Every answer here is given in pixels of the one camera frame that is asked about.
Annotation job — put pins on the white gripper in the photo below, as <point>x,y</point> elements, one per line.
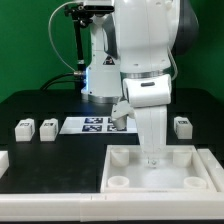
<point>151,123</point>

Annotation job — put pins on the white square tabletop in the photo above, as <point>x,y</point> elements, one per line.
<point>180,170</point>

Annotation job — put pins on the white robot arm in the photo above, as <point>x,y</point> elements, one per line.
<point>134,43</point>

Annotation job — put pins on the white right fence bar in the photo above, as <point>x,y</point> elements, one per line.
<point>213,167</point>

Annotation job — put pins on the white fence bar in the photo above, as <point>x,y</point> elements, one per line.
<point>4,162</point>
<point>112,206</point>
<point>213,167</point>

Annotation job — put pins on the white front fence bar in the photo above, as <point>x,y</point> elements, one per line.
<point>112,206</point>

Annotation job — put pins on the white marker sheet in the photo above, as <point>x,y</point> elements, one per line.
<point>88,125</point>

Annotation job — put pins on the white left fence bar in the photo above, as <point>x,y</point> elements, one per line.
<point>4,162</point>

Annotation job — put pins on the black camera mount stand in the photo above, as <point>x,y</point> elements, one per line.
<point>81,19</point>

